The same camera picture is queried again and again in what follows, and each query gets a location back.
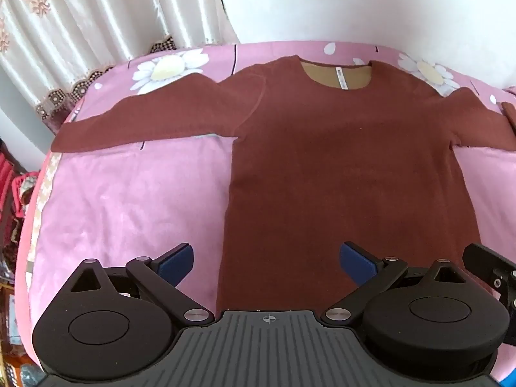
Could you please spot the white embroidered curtain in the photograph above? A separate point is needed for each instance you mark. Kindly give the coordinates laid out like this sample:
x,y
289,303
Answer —
x,y
100,16

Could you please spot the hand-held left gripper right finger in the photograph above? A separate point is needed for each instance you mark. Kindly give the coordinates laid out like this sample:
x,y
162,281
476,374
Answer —
x,y
357,265

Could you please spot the maroon long-sleeved sweater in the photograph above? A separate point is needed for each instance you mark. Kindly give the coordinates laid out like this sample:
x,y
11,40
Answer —
x,y
346,177

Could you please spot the red striped cloth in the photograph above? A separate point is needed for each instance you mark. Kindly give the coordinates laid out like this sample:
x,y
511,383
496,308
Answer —
x,y
10,177

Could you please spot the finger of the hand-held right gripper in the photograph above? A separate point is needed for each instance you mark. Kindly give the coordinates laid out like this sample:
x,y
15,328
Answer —
x,y
487,262

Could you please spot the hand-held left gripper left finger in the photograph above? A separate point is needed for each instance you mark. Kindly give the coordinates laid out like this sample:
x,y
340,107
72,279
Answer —
x,y
176,265

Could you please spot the pink floral bedsheet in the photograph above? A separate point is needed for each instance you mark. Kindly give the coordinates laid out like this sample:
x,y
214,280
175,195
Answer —
x,y
121,209

